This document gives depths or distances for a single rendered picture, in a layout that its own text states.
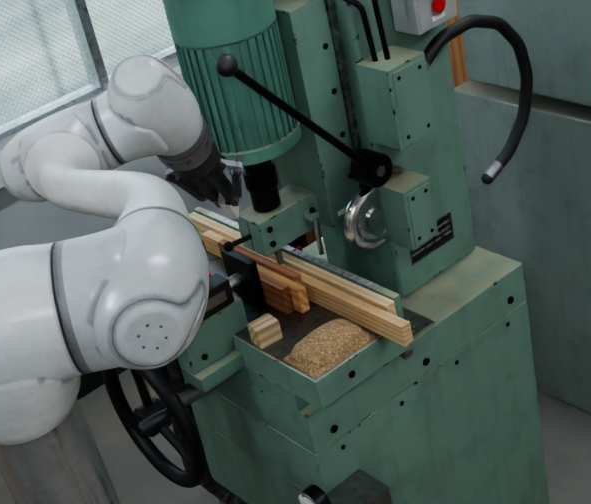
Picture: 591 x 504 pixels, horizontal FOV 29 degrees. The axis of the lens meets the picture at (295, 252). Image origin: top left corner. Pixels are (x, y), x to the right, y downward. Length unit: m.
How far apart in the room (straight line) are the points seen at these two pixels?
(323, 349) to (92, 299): 0.89
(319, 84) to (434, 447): 0.75
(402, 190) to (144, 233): 0.95
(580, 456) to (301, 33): 1.50
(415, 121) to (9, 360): 1.07
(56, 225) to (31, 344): 2.31
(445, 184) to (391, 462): 0.54
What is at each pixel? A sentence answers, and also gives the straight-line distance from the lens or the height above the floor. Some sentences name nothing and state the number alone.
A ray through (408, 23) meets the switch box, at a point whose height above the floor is 1.34.
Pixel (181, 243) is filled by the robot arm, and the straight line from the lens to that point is 1.09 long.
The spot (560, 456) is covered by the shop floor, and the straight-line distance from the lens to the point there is 3.00.
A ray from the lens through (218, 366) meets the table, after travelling 2.01.
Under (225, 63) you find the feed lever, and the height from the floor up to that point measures 1.42.
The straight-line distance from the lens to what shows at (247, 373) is 2.05.
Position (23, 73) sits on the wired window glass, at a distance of 3.29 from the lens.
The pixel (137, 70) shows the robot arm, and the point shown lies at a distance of 1.54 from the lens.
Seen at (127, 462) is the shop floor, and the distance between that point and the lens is 3.29.
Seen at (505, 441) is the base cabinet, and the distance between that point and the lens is 2.42.
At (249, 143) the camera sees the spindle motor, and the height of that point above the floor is 1.24.
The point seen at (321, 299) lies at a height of 0.92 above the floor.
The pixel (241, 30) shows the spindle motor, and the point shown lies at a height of 1.43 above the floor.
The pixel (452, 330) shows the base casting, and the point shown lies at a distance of 2.15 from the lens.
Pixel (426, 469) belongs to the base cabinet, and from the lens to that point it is 2.25.
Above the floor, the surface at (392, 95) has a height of 1.26.
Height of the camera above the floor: 2.01
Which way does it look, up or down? 30 degrees down
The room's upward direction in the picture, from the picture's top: 13 degrees counter-clockwise
